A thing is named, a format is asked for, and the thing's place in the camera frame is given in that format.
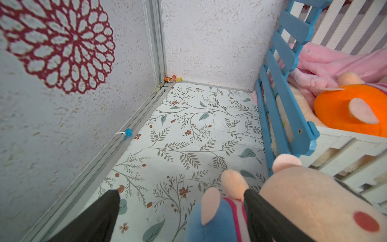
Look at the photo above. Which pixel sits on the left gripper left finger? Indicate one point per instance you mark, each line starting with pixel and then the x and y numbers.
pixel 95 224

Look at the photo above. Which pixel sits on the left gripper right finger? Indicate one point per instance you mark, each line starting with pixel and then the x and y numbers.
pixel 267 224

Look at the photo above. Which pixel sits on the plush doll on table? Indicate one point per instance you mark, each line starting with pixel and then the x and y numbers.
pixel 324 208

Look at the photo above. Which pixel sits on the blue push pin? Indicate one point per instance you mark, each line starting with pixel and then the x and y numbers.
pixel 127 132

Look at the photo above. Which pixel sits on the plush doll in crib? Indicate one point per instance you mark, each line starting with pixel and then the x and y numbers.
pixel 354 106

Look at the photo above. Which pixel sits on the orange yellow pins in corner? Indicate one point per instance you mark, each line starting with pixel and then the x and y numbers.
pixel 173 79

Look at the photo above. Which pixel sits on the pink blanket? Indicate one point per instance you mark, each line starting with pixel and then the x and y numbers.
pixel 319 67

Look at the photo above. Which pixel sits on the white and blue toy crib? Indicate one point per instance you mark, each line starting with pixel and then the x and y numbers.
pixel 288 121

